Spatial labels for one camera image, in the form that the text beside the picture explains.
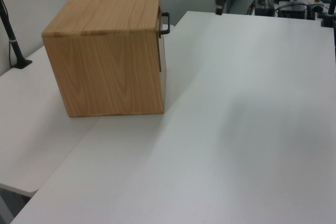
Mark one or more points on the black desktop device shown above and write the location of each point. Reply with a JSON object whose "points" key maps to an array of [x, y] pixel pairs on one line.
{"points": [[292, 11]]}

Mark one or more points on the black clamped camera stand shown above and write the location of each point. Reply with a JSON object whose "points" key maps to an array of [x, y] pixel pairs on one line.
{"points": [[330, 11], [13, 43]]}

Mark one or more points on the black electronics box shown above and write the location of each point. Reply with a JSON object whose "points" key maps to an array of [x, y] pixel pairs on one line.
{"points": [[264, 5]]}

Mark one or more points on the wooden cabinet box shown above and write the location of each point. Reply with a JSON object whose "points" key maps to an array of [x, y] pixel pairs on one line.
{"points": [[105, 58]]}

